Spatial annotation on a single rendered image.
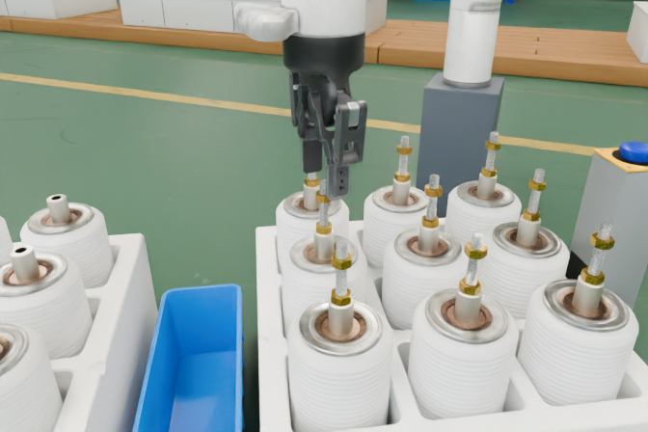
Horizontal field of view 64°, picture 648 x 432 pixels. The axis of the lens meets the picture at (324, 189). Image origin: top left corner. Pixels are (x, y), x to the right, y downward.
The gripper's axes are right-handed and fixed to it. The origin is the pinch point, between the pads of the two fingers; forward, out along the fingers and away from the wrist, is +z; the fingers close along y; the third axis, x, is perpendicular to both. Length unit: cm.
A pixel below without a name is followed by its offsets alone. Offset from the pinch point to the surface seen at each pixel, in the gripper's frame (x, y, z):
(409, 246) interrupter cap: -9.5, -2.3, 9.8
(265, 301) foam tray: 6.1, 3.4, 17.1
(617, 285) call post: -40.3, -6.6, 21.1
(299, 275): 3.7, -2.2, 10.3
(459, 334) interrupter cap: -6.1, -16.5, 9.7
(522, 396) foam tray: -12.3, -19.2, 17.2
